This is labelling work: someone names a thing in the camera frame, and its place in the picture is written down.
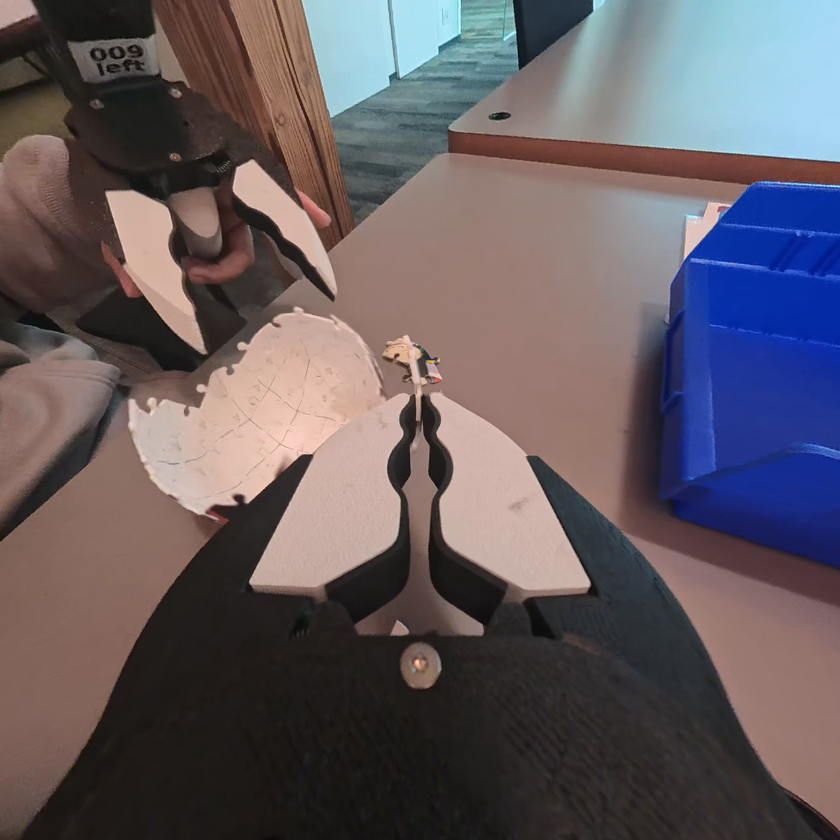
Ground white half puzzle ball shell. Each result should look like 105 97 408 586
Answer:
128 307 388 524

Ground black office chair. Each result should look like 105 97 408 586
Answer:
512 0 595 70

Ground curved puzzle piece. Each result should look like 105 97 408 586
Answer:
382 335 442 455

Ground brown-edged grey desk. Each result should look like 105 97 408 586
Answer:
448 0 840 186

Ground person's left forearm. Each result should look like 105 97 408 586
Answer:
0 134 127 319

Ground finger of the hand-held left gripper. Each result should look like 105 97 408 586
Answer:
105 187 211 357
231 161 340 303

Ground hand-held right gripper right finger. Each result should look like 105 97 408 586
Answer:
423 394 592 624

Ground white paper sheets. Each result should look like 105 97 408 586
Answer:
682 201 733 263

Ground person's left hand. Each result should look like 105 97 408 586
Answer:
104 189 332 298

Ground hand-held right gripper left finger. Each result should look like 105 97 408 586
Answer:
249 394 417 623

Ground grey hoodie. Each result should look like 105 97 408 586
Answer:
0 322 123 534

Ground blue plastic bin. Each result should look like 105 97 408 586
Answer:
659 182 840 569

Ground wooden pillar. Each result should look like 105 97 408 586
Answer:
151 0 357 250

